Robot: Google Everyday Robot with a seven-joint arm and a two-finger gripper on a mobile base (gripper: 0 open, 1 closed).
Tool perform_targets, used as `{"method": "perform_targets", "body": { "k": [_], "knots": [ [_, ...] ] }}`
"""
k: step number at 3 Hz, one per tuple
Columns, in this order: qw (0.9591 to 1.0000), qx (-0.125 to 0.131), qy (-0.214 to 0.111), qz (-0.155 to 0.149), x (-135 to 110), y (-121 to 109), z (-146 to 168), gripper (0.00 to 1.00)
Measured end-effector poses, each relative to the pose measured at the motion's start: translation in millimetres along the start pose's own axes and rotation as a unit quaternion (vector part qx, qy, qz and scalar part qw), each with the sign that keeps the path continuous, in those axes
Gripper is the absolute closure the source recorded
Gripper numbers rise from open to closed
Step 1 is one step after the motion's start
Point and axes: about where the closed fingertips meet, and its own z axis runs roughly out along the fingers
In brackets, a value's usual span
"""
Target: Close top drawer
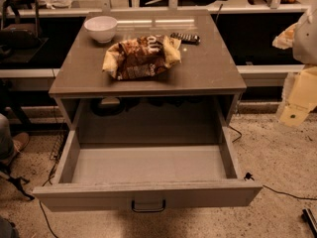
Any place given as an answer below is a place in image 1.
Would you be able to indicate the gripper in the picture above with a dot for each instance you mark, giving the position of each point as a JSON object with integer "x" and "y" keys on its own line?
{"x": 306, "y": 43}

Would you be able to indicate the grey top drawer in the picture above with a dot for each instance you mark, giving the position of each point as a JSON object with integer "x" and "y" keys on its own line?
{"x": 146, "y": 179}

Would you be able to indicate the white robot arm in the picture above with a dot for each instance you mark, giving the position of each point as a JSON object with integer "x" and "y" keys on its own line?
{"x": 301, "y": 37}

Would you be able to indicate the grey drawer cabinet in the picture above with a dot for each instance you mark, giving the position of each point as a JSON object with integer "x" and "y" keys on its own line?
{"x": 190, "y": 104}

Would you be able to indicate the black bar on floor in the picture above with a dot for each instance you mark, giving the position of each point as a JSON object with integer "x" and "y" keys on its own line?
{"x": 308, "y": 217}

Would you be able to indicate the black remote control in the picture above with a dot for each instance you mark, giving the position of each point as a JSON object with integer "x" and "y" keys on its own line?
{"x": 187, "y": 38}

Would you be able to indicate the brown chip bag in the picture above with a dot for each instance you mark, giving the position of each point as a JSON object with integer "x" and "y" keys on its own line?
{"x": 145, "y": 56}

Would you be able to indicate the white ceramic bowl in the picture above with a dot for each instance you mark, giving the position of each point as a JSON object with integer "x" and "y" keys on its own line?
{"x": 101, "y": 29}

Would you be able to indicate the brown shoe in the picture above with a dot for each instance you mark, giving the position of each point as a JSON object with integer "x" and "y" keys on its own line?
{"x": 20, "y": 141}

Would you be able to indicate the black bag on shelf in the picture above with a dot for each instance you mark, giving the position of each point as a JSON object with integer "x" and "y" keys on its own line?
{"x": 20, "y": 35}

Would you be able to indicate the black tripod leg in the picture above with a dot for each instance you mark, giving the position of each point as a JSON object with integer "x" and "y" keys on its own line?
{"x": 17, "y": 183}

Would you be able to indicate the grey trouser leg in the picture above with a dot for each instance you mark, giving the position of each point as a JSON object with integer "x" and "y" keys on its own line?
{"x": 6, "y": 142}

